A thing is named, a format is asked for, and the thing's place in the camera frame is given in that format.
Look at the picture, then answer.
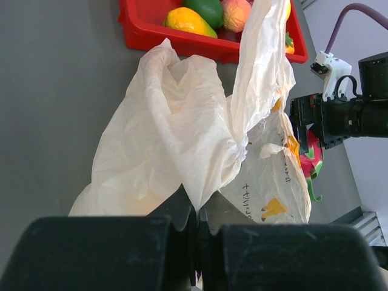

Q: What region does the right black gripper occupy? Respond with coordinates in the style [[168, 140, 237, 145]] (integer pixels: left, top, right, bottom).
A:
[[289, 93, 355, 154]]

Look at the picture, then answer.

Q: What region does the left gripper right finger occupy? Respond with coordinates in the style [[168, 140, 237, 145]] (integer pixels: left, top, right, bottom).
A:
[[197, 192, 387, 290]]

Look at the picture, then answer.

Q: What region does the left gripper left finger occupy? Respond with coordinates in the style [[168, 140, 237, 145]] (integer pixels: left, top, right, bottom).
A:
[[1, 187, 196, 290]]

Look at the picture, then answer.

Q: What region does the red strawberry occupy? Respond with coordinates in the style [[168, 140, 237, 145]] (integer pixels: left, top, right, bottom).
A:
[[299, 130, 323, 202]]

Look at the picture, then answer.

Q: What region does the translucent banana print plastic bag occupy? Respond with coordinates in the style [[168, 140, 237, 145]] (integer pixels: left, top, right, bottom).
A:
[[70, 1, 312, 224]]

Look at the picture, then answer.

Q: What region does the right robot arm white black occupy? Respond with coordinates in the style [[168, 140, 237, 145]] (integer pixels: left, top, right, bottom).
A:
[[290, 52, 387, 154]]

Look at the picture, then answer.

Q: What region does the orange persimmon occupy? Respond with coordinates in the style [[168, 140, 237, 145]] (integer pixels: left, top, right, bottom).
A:
[[286, 32, 295, 55]]

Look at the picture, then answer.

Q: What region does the pink peach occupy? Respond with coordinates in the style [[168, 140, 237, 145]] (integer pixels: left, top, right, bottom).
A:
[[222, 0, 252, 33]]

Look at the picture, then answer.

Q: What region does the green avocado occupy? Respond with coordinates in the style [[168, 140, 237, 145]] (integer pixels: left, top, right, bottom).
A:
[[182, 0, 224, 29]]

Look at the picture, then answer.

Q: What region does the yellow green mango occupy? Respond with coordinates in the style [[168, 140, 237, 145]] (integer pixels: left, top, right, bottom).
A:
[[163, 7, 218, 38]]

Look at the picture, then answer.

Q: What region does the red plastic tray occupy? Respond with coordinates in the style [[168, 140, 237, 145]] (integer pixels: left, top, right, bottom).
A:
[[117, 0, 309, 64]]

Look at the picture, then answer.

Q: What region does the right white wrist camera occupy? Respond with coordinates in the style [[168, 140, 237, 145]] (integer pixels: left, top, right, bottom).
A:
[[310, 51, 359, 104]]

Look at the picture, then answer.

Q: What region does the aluminium frame rail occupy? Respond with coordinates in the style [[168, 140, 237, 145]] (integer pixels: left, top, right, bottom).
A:
[[350, 212, 387, 247]]

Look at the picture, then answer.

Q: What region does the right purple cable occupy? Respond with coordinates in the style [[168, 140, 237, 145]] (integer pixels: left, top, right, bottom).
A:
[[323, 2, 388, 54]]

